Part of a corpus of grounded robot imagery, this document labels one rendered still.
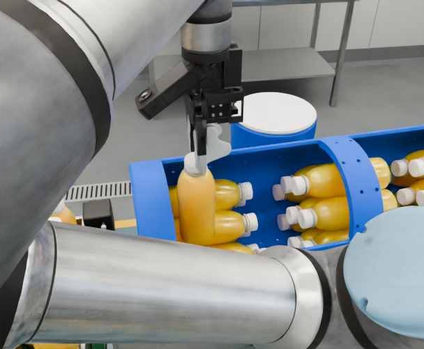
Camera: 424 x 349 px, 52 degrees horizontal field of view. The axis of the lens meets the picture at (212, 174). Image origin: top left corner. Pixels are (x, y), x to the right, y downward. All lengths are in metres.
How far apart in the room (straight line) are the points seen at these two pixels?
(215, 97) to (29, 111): 0.50
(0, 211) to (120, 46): 0.10
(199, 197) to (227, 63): 0.24
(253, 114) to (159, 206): 0.72
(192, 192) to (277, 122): 0.68
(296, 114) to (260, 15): 2.89
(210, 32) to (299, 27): 3.84
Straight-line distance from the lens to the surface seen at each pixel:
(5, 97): 0.17
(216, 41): 0.61
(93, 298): 0.31
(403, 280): 0.41
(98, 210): 1.12
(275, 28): 4.36
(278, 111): 1.45
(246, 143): 1.38
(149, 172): 0.82
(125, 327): 0.33
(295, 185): 0.91
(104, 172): 2.99
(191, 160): 0.74
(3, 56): 0.18
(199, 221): 0.80
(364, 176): 0.89
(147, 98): 0.65
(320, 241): 0.94
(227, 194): 0.92
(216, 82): 0.66
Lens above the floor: 1.71
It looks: 37 degrees down
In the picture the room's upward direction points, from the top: straight up
